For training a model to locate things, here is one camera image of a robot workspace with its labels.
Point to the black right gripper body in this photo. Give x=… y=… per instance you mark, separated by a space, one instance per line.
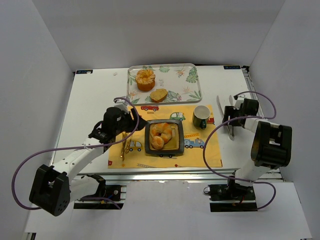
x=229 y=116

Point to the small round bun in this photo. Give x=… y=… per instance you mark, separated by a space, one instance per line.
x=157 y=142

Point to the twisted ring bread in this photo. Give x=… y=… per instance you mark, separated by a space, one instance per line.
x=162 y=130

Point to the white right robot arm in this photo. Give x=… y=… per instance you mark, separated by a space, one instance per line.
x=271 y=147

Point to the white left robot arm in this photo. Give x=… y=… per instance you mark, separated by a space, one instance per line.
x=55 y=186

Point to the sliced bread piece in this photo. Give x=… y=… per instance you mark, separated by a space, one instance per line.
x=158 y=95

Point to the gold fork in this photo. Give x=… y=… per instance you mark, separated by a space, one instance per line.
x=124 y=147

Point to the gold spoon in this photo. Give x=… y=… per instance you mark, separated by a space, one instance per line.
x=128 y=145

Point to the green mug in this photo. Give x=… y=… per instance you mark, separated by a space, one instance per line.
x=200 y=117

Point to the yellow vehicle-print placemat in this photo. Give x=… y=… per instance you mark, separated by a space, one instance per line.
x=194 y=140

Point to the gold knife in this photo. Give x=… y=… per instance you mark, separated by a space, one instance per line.
x=123 y=147

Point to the sugar-topped round cake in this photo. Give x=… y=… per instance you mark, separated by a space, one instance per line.
x=145 y=80

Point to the dark square plate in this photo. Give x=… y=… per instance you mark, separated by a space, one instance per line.
x=174 y=147

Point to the floral serving tray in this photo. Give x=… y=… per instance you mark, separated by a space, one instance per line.
x=181 y=80

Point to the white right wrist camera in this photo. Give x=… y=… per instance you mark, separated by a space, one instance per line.
x=239 y=99

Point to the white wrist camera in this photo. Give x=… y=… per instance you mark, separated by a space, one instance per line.
x=122 y=104
x=239 y=99

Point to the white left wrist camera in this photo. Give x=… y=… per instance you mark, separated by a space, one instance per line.
x=122 y=104

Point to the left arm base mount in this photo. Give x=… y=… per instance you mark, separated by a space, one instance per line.
x=110 y=193

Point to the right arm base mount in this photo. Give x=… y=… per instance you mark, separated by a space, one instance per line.
x=231 y=197

